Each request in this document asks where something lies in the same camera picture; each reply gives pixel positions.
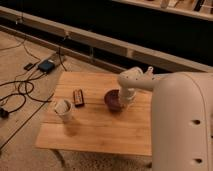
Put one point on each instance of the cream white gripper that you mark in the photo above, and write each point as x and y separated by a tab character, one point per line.
126	95

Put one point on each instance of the black plug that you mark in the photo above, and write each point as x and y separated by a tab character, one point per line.
3	113

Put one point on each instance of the dark red ceramic bowl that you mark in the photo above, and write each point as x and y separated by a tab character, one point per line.
111	100

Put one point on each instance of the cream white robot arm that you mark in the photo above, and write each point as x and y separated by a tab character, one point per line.
181	110

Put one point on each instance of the small black device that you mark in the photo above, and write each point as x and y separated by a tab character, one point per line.
29	66

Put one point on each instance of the wooden table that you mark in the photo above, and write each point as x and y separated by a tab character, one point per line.
93	127

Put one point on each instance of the small dark brown box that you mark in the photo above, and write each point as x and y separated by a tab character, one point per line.
78	97

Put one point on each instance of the black power adapter box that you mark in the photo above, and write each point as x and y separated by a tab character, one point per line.
46	66

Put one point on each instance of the white paper cup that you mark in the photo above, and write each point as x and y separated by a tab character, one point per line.
63	109

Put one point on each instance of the metal table leg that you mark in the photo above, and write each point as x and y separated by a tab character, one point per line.
59	157

